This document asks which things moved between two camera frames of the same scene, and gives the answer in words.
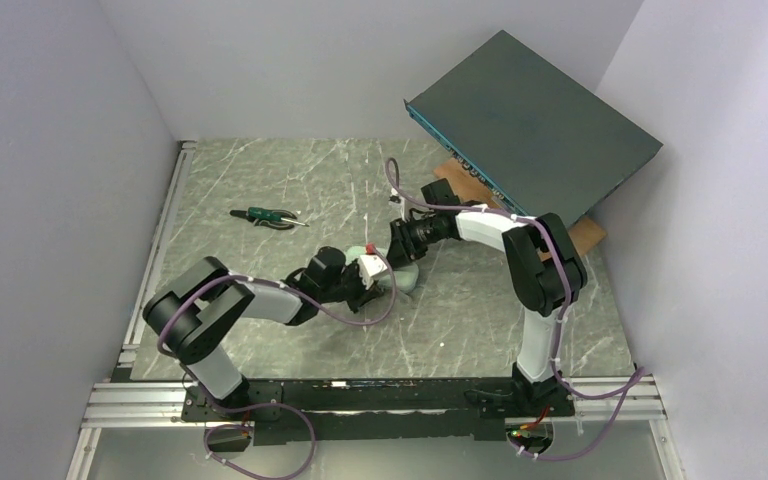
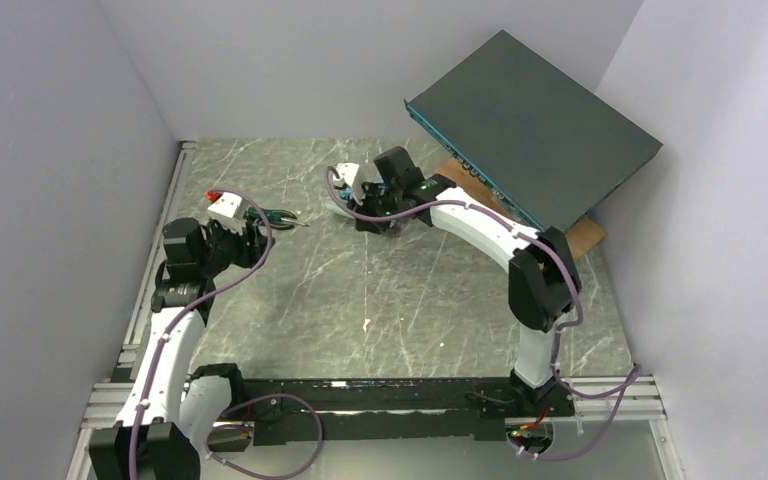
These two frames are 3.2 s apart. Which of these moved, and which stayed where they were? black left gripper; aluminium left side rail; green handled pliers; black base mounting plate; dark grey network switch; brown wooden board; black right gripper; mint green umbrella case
Moved: mint green umbrella case; black left gripper; black right gripper
Stayed: green handled pliers; aluminium left side rail; brown wooden board; dark grey network switch; black base mounting plate
